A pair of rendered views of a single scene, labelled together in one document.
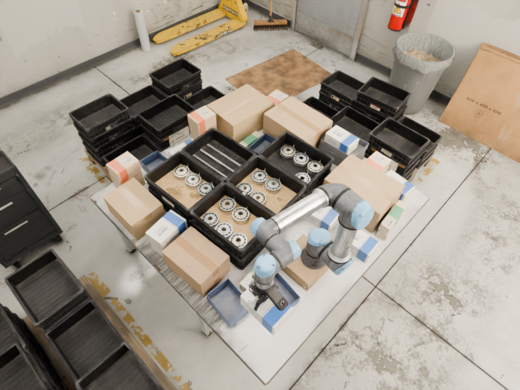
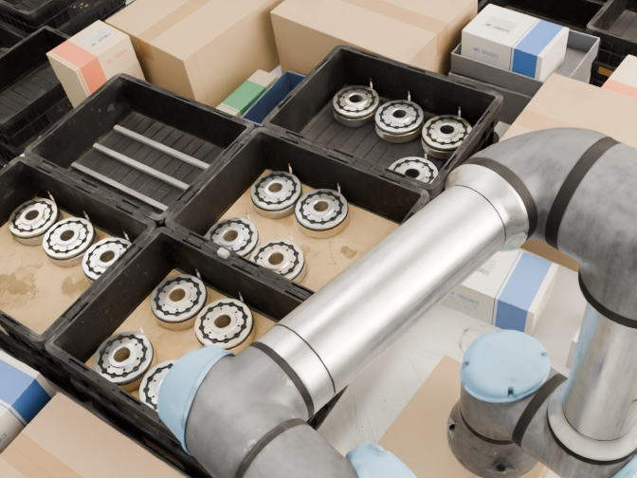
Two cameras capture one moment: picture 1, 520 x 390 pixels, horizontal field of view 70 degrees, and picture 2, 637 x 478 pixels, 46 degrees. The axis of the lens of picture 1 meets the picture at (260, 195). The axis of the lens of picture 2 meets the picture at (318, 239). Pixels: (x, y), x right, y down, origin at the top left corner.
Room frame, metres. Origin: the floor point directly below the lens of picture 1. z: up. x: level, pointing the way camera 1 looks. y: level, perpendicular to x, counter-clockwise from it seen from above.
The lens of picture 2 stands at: (0.53, -0.13, 1.92)
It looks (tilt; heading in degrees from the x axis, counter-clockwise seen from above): 50 degrees down; 4
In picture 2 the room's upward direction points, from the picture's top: 11 degrees counter-clockwise
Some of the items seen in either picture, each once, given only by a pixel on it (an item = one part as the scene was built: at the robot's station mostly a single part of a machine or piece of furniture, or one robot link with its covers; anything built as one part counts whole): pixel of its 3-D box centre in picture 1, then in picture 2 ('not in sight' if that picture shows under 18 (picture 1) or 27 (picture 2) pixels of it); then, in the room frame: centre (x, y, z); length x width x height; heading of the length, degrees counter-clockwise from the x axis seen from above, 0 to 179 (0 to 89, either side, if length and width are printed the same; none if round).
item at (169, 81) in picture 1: (179, 92); (70, 28); (3.04, 0.84, 0.37); 0.40 x 0.30 x 0.45; 138
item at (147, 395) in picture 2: (224, 230); (170, 387); (1.15, 0.20, 0.86); 0.10 x 0.10 x 0.01
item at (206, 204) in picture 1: (233, 220); (198, 350); (1.21, 0.15, 0.87); 0.40 x 0.30 x 0.11; 52
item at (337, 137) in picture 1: (340, 140); (513, 45); (1.93, -0.55, 0.85); 0.20 x 0.12 x 0.09; 47
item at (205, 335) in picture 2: (241, 213); (223, 322); (1.26, 0.11, 0.86); 0.10 x 0.10 x 0.01
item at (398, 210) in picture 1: (392, 217); not in sight; (1.33, -0.82, 0.79); 0.24 x 0.06 x 0.06; 142
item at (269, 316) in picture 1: (266, 306); not in sight; (0.62, -0.05, 1.09); 0.20 x 0.12 x 0.09; 48
